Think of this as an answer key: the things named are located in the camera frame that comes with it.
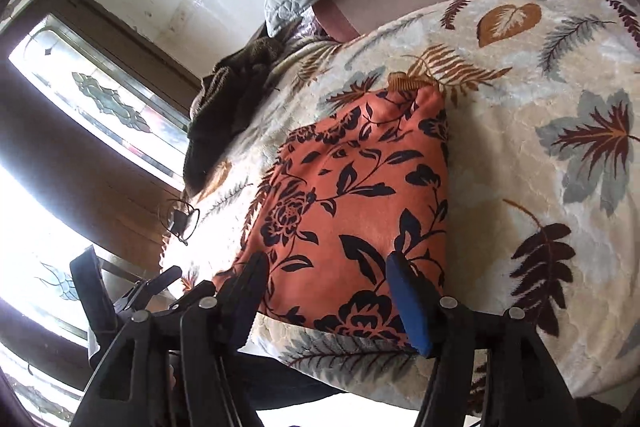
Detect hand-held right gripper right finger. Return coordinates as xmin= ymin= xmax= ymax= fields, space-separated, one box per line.
xmin=385 ymin=251 xmax=569 ymax=427

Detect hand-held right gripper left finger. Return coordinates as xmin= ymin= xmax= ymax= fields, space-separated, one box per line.
xmin=72 ymin=252 xmax=272 ymax=427

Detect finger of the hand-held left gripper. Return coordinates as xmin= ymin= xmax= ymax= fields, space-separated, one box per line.
xmin=70 ymin=246 xmax=121 ymax=348
xmin=114 ymin=266 xmax=217 ymax=314

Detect orange floral blouse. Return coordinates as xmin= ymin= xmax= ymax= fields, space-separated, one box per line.
xmin=212 ymin=84 xmax=452 ymax=344

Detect black eyeglasses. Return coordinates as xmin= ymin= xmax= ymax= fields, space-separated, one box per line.
xmin=159 ymin=199 xmax=202 ymax=247

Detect wooden stained glass door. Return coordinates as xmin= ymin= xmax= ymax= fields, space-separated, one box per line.
xmin=0 ymin=0 xmax=202 ymax=427

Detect brown fuzzy garment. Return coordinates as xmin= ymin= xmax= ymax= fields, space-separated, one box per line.
xmin=182 ymin=24 xmax=303 ymax=192

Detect leaf print blanket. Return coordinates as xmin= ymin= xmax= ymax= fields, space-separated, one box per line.
xmin=159 ymin=0 xmax=640 ymax=410

